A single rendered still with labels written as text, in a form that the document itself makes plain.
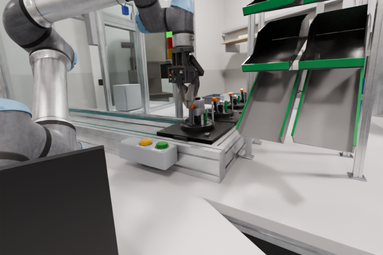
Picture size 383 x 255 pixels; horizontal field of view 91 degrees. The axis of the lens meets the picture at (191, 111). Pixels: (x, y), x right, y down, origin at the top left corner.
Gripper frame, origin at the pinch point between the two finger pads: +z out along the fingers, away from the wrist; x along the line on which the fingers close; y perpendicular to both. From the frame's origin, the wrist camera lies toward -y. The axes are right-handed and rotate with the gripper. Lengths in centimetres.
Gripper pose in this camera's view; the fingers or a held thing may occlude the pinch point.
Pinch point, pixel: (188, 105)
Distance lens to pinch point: 70.6
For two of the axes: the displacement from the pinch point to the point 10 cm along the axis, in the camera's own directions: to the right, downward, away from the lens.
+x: 8.6, 0.7, -5.0
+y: -5.0, 1.8, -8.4
